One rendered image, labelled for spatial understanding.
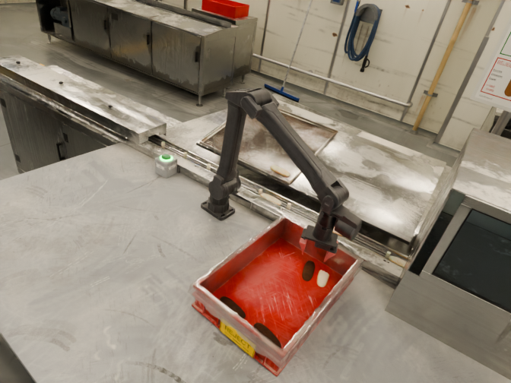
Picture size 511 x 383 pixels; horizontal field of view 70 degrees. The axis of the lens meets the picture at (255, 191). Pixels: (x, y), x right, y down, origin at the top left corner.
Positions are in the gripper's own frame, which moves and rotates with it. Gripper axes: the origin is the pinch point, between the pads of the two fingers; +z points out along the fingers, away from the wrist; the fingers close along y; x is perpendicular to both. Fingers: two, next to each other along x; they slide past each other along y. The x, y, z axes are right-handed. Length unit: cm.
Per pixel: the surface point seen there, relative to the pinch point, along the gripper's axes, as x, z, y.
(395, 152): 81, -8, 25
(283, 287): -10.7, 7.9, -6.4
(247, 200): 24.0, 4.8, -31.0
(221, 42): 312, 23, -156
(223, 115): 104, 10, -73
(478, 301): -10.8, -13.1, 44.4
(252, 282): -12.8, 8.1, -16.3
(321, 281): -3.5, 6.9, 4.9
